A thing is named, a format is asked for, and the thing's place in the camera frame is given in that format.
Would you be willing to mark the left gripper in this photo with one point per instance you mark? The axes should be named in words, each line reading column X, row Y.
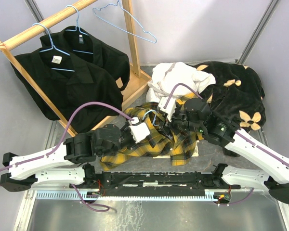
column 132, row 144

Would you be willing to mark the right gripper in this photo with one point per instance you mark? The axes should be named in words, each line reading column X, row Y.
column 172, row 121

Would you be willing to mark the black shirt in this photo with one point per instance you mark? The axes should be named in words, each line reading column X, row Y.
column 106, row 60
column 69, row 81

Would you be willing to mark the cream folded cloth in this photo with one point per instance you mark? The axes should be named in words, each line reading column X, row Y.
column 195, row 153

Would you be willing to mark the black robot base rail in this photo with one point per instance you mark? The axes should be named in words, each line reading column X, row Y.
column 154, row 184

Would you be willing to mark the empty blue wire hanger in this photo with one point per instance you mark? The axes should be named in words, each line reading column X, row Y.
column 145, row 35

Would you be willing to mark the white shirt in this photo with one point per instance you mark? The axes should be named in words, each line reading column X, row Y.
column 166, row 75

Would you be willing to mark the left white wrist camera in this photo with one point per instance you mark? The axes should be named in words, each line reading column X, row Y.
column 139, row 130

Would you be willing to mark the wooden clothes rack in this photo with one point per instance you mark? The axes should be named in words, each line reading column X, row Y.
column 138, row 78

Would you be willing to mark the yellow plaid shirt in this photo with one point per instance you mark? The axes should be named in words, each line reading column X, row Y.
column 180, row 147

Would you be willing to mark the blue hanger front shirt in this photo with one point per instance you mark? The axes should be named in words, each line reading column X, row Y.
column 53, row 47

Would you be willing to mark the blue hanger rear shirt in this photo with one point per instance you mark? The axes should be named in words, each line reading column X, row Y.
column 78, row 29

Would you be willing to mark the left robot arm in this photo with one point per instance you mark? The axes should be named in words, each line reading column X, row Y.
column 65, row 164

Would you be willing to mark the blue hanger shirt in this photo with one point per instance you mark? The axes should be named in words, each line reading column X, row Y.
column 78, row 29
column 53, row 47

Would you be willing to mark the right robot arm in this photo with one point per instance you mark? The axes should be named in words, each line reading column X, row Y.
column 273, row 173

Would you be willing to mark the front black shirt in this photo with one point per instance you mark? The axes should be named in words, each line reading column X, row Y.
column 69, row 81

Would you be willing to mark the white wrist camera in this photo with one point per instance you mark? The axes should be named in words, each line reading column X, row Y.
column 139, row 130
column 170, row 108

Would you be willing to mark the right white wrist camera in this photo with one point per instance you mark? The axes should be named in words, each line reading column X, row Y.
column 170, row 108

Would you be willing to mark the rear black shirt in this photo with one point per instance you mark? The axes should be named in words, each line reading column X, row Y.
column 106, row 60

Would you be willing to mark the white cable duct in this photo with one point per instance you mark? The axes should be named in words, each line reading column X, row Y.
column 87, row 196

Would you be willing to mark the black floral blanket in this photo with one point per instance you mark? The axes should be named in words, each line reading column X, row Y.
column 237, row 94

